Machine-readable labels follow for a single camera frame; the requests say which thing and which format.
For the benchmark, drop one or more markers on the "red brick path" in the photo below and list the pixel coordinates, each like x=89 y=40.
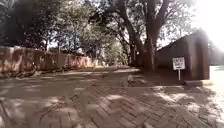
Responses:
x=126 y=106

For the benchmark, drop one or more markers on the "large forked tree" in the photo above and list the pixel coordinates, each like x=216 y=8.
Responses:
x=150 y=40

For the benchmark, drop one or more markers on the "robot's own part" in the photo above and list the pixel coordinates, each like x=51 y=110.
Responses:
x=147 y=125

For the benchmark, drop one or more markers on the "row of trees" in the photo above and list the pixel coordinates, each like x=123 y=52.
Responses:
x=50 y=23

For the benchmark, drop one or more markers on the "small brown building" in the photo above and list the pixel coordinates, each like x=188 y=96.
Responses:
x=191 y=55

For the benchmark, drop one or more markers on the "pale kerb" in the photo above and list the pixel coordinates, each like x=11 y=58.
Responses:
x=198 y=82

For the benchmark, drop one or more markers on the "white sign on post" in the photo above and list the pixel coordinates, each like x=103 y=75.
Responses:
x=178 y=63

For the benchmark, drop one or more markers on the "red brick wall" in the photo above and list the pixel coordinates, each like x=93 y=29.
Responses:
x=40 y=60

